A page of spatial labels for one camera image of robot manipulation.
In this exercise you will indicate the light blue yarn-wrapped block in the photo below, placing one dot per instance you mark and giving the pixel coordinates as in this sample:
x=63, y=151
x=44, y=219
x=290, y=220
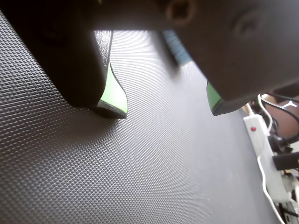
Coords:
x=178, y=47

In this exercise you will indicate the white power strip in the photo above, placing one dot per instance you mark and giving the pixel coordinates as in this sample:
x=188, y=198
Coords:
x=255, y=122

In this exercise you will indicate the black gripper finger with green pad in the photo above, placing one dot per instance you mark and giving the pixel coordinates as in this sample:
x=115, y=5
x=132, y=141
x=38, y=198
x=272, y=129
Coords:
x=233, y=58
x=70, y=58

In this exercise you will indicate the black power plug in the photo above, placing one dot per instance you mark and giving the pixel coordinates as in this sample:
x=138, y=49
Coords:
x=278, y=141
x=286, y=161

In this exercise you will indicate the dark textured table mat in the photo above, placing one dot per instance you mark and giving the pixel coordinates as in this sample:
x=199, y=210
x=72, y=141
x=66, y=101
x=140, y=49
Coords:
x=140, y=163

